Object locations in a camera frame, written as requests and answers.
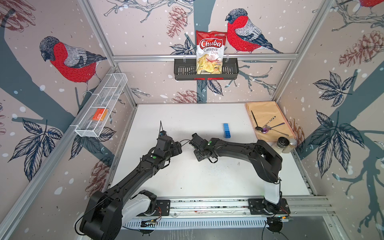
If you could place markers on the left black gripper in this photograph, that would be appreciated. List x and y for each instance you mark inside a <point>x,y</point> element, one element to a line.
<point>177,148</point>

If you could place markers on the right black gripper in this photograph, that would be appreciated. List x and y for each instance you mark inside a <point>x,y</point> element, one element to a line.
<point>195,154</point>

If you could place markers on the light blue long lego brick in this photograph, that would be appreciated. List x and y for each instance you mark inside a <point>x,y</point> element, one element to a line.
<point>227,133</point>

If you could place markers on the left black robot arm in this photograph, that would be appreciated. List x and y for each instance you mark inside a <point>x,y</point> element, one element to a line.
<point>106,211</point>

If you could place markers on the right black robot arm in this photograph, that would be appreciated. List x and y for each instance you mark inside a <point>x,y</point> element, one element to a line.
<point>265,160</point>

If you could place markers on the black spoon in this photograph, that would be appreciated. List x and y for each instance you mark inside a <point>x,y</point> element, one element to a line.
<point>258,128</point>

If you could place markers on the purple spoon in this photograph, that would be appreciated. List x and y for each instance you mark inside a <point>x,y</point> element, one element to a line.
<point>265,130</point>

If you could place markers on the silver spoon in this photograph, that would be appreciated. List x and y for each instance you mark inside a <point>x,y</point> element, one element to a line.
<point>270,128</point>

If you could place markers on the yellow cloth mat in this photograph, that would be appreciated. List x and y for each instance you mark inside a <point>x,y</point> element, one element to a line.
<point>263,112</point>

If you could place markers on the orange block in basket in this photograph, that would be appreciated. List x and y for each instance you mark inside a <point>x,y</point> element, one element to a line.
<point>100,114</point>

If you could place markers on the black lid shaker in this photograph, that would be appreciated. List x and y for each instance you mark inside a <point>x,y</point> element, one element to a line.
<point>282,142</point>

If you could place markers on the silver lid shaker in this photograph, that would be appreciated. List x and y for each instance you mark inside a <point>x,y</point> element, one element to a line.
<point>291,146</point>

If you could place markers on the chuba cassava chips bag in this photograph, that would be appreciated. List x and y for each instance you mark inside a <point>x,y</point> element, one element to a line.
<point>210,52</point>

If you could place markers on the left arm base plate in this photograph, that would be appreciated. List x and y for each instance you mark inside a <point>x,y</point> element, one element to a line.
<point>158,208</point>

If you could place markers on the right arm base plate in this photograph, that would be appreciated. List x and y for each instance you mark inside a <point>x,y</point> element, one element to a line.
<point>263,207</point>

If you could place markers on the spoon with patterned handle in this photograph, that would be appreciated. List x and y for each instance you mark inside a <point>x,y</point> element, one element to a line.
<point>269,121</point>

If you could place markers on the black wall basket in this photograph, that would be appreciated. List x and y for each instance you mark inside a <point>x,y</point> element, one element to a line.
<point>193,70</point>

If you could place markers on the white wire basket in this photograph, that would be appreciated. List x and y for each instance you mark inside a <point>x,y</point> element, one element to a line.
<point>106,98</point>

